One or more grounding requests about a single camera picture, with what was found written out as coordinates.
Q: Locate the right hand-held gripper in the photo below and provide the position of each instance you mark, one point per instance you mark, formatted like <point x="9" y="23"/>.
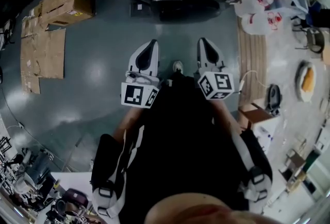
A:
<point x="223" y="81"/>

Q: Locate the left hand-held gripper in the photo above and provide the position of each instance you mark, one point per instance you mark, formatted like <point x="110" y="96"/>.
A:
<point x="132" y="95"/>

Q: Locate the person's left forearm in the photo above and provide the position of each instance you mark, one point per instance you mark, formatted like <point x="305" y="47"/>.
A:
<point x="129" y="120"/>

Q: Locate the person's right forearm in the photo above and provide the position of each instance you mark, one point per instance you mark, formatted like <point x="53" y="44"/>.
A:
<point x="227" y="114"/>

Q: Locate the person's right white shoe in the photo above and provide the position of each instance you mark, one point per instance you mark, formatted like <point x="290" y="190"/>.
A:
<point x="178" y="66"/>

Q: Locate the wooden slat floor mat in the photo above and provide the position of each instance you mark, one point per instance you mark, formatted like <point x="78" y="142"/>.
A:
<point x="252" y="48"/>

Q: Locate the black oval floor device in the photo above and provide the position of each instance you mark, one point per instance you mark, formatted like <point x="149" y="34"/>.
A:
<point x="273" y="96"/>

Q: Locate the white topped wooden cabinet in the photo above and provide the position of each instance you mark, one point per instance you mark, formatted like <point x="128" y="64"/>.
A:
<point x="265" y="125"/>

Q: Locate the person's black clothing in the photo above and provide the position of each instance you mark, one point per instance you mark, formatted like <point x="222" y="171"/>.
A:
<point x="180" y="145"/>

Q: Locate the white tray with orange item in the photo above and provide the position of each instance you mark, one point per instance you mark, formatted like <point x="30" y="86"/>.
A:
<point x="308" y="81"/>

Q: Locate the flattened cardboard sheet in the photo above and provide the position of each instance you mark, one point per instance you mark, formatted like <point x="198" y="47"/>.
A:
<point x="43" y="55"/>

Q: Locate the cardboard box with yellow label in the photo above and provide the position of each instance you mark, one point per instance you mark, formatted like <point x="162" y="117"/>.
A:
<point x="59" y="9"/>

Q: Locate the black round chair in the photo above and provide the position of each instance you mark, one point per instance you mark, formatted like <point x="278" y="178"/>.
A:
<point x="315" y="40"/>

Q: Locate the person's face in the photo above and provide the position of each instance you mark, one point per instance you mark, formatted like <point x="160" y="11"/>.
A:
<point x="201" y="214"/>

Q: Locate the black flat base plate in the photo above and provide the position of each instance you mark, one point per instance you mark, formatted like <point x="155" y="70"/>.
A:
<point x="138" y="8"/>

